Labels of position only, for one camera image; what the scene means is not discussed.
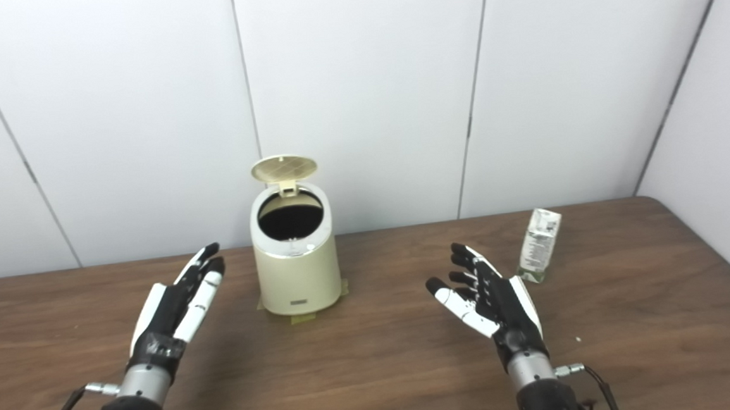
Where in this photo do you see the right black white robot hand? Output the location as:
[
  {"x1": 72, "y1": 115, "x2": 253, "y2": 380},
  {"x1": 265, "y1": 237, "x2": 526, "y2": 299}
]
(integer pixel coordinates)
[{"x1": 423, "y1": 238, "x2": 550, "y2": 376}]

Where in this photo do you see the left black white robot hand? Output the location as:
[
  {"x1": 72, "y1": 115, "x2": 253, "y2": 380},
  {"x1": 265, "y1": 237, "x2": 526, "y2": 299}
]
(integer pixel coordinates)
[{"x1": 120, "y1": 242, "x2": 233, "y2": 380}]

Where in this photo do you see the white green milk carton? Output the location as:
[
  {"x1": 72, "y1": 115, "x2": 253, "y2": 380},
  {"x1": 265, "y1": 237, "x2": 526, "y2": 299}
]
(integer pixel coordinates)
[{"x1": 513, "y1": 207, "x2": 567, "y2": 285}]

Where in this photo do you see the cream-colored round bin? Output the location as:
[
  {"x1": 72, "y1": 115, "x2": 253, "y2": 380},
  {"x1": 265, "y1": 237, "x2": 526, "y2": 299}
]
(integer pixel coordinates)
[{"x1": 248, "y1": 178, "x2": 345, "y2": 318}]

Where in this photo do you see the cream round bin lid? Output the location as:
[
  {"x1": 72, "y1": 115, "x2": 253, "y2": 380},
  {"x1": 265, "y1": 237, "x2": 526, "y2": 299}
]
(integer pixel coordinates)
[{"x1": 249, "y1": 153, "x2": 320, "y2": 200}]

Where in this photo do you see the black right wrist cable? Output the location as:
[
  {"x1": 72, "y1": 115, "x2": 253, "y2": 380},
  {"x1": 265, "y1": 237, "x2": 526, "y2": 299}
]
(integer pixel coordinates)
[{"x1": 555, "y1": 361, "x2": 620, "y2": 410}]

